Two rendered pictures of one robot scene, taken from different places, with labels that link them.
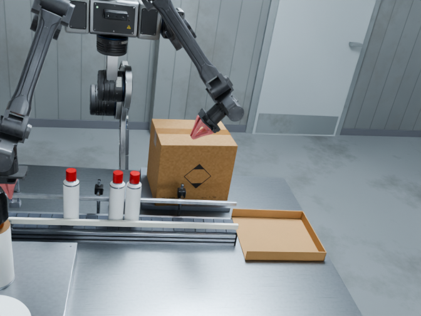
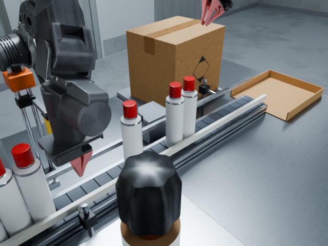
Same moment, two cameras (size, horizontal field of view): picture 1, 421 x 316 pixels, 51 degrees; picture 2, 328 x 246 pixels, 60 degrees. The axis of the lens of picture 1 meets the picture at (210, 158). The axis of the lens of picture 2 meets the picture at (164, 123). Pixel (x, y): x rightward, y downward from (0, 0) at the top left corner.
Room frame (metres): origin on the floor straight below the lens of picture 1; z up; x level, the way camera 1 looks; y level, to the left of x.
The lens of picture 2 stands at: (0.66, 0.65, 1.42)
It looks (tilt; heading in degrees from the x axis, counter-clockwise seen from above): 34 degrees down; 331
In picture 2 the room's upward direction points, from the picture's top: straight up
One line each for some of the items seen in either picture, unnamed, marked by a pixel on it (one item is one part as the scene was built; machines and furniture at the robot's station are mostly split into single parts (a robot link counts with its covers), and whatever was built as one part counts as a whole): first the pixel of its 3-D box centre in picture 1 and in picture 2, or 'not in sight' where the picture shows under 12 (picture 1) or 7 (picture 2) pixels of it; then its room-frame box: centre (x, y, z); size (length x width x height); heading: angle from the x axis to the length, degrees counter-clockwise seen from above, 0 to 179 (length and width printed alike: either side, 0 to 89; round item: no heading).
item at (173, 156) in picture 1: (189, 161); (175, 62); (1.59, 0.08, 0.99); 0.30 x 0.24 x 0.27; 110
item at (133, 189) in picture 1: (133, 198); (187, 110); (1.26, 0.24, 0.98); 0.05 x 0.05 x 0.20
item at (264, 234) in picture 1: (276, 233); (276, 92); (1.38, -0.30, 0.85); 0.30 x 0.26 x 0.04; 103
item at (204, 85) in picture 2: (180, 205); (208, 101); (1.37, 0.08, 0.91); 0.07 x 0.03 x 0.17; 13
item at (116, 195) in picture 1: (116, 198); (174, 116); (1.25, 0.29, 0.98); 0.05 x 0.05 x 0.20
